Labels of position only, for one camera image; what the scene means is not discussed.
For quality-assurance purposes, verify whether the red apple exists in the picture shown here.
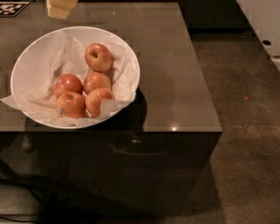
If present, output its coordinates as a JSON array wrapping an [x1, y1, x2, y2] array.
[[56, 92, 86, 119], [84, 43, 113, 72], [83, 72, 111, 94], [85, 88, 115, 118], [53, 74, 83, 97]]

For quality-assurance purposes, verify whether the white bowl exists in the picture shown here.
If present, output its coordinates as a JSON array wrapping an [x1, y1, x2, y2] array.
[[9, 25, 141, 130]]

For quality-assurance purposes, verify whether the black white fiducial marker tag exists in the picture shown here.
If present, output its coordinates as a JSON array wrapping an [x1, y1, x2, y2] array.
[[0, 2, 29, 18]]

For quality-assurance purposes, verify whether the white crumpled paper liner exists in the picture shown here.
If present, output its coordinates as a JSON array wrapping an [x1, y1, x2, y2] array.
[[0, 31, 140, 127]]

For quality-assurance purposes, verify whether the dark glass table cabinet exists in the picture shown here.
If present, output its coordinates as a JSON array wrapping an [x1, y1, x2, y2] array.
[[0, 133, 220, 217]]

